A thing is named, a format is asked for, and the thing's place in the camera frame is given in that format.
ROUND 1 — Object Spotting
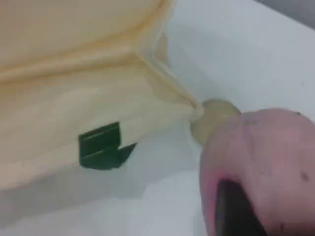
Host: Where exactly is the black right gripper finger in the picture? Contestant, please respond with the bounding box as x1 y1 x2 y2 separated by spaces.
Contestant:
215 180 267 236

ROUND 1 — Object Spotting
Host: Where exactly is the pink peach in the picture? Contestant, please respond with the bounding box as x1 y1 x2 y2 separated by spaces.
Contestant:
199 108 315 236

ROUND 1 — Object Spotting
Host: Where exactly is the white handbag with green handles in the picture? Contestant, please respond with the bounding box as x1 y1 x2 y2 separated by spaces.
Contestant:
0 0 205 191

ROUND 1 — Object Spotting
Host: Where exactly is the round pale green cake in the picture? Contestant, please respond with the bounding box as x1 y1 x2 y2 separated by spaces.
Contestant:
190 98 242 148

